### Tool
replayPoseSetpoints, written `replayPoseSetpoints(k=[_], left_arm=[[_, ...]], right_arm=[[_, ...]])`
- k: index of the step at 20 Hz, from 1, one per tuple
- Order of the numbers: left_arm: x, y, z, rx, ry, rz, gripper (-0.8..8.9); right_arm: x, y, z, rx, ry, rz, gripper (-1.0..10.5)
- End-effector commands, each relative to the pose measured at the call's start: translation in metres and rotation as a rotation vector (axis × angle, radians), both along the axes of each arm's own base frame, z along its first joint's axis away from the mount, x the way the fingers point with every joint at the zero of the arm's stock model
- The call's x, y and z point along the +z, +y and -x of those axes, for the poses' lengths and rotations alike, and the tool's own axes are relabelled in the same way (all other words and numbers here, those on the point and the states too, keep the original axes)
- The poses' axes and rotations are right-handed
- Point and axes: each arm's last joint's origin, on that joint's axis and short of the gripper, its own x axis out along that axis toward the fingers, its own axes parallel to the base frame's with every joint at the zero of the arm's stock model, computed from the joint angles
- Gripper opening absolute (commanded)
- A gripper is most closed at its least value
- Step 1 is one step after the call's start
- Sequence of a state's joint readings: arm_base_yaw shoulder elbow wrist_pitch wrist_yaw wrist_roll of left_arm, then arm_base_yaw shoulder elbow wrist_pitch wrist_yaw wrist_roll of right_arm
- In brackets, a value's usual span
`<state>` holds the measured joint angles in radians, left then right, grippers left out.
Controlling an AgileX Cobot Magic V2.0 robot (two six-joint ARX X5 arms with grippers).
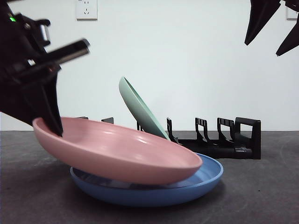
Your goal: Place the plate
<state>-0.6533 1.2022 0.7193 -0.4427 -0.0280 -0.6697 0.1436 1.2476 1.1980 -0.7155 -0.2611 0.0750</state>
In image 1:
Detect pink plate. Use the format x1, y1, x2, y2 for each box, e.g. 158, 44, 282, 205
32, 116, 203, 185

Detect green plate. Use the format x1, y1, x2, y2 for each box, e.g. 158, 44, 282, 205
118, 76, 172, 142

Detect black dish rack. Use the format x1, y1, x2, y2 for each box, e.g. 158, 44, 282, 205
70, 116, 262, 161

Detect white wall socket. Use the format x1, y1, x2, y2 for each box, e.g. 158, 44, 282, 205
286, 6, 299, 20
76, 0, 98, 21

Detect blue plate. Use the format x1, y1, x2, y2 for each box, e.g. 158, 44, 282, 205
70, 153, 224, 207

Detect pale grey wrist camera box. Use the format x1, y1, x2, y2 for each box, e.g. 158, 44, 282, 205
38, 20, 51, 46

